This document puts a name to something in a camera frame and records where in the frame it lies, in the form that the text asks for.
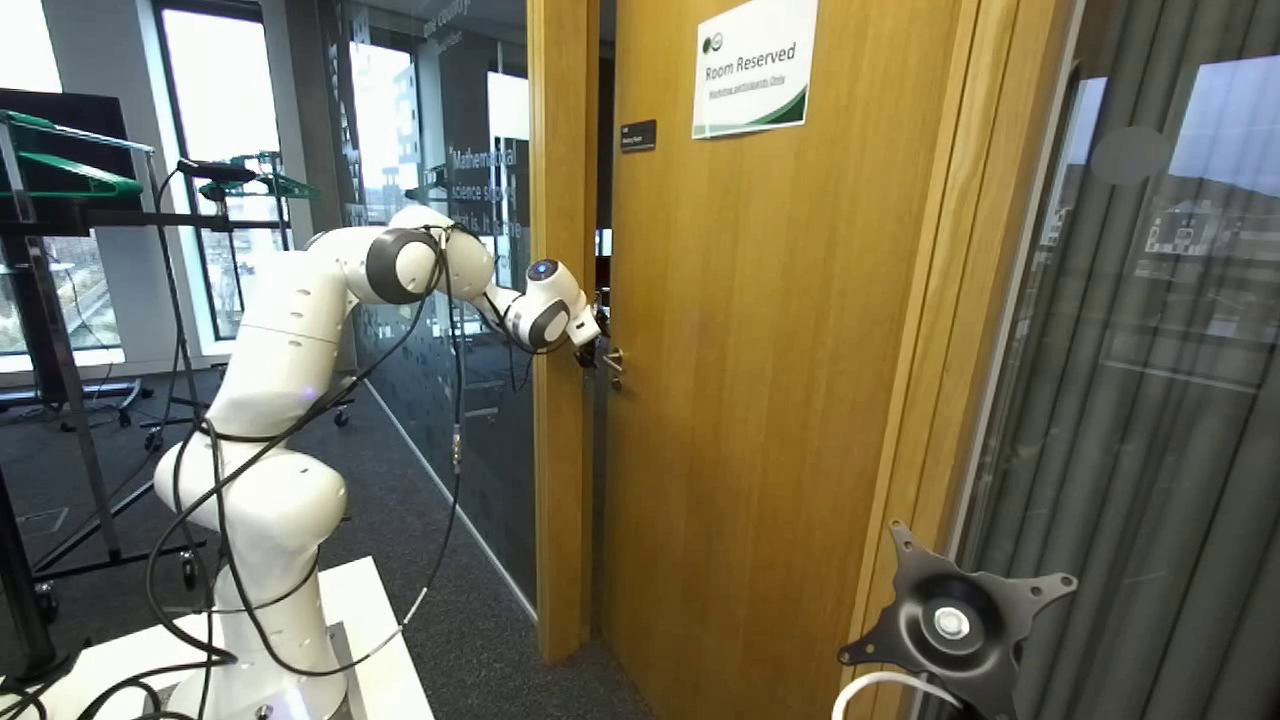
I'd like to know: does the black equipment stand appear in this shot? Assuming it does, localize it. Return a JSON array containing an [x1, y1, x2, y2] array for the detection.
[[0, 86, 204, 671]]

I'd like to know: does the glass panel with grey curtain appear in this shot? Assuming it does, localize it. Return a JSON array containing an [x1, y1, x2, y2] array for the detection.
[[951, 0, 1280, 720]]

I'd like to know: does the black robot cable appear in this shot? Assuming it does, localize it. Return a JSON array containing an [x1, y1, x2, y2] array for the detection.
[[76, 151, 473, 720]]

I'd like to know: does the light wooden door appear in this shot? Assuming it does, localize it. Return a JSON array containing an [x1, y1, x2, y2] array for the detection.
[[592, 0, 991, 720]]

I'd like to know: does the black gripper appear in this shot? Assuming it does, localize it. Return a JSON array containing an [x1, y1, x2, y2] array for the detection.
[[574, 307, 631, 393]]

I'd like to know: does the white green paper sign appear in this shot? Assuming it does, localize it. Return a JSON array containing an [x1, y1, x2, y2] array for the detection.
[[686, 0, 819, 146]]

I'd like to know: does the white cable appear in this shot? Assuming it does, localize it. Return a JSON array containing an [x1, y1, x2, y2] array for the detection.
[[827, 668, 969, 720]]

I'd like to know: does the white robot base platform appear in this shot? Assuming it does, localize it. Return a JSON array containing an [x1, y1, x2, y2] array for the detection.
[[0, 557, 438, 720]]

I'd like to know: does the green metal bracket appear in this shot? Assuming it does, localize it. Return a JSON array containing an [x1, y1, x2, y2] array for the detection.
[[0, 109, 147, 210], [197, 162, 320, 210]]

